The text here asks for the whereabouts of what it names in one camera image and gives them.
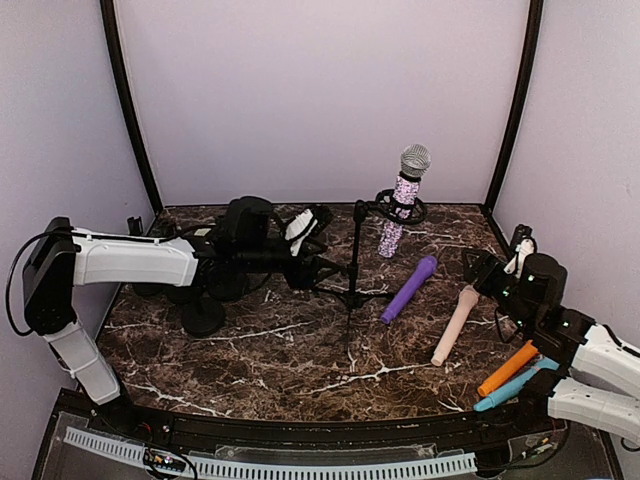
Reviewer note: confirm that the black round-base blue mic stand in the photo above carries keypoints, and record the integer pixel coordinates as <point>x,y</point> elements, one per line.
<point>182,295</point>

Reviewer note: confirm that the pink toy microphone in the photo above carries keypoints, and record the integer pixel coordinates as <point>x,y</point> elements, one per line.
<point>467,300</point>

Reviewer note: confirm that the silver glitter microphone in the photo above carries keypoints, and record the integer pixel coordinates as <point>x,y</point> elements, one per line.
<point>415,159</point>

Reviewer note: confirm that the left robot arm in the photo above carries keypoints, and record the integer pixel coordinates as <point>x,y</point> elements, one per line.
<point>200,267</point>

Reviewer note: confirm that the black round-base pink mic stand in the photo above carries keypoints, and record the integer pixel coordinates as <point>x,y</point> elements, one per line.
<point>203,317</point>

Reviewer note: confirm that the black front frame rail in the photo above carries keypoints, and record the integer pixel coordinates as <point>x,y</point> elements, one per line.
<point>470,431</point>

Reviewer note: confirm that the black round-base orange mic stand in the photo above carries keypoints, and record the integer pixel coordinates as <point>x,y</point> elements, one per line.
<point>135,226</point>

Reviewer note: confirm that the orange toy microphone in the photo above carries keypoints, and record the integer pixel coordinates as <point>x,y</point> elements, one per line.
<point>513,365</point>

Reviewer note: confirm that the blue toy microphone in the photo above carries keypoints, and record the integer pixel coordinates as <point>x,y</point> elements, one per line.
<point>513,387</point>

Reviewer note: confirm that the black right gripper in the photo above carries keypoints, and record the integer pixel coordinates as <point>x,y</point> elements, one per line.
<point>471,274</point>

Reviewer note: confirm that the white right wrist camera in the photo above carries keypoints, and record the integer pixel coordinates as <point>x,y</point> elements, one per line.
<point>522,244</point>

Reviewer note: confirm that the black corner post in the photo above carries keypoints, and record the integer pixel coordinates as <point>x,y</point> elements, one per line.
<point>123,89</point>
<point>525,69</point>

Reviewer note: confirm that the black round-base purple mic stand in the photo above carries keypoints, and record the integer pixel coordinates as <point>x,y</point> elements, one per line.
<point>227,286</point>

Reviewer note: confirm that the black left corner post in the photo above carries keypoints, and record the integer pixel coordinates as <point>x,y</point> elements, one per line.
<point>123,89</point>

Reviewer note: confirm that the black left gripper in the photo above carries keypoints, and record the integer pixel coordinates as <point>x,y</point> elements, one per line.
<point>303,277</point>

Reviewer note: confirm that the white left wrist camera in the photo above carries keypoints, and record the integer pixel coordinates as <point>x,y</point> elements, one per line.
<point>310,222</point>

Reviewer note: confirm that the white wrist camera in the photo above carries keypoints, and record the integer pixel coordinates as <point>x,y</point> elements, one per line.
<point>522,244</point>
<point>310,222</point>

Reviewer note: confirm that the white slotted cable duct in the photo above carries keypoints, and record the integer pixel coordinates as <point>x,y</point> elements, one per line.
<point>259,463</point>

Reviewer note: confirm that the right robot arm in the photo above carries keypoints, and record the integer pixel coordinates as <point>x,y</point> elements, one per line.
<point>596,382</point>

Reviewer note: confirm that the purple toy microphone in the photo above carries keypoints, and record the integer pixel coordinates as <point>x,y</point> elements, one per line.
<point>423,271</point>

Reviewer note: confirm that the black right corner post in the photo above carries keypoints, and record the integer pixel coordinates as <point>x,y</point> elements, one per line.
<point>525,69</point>

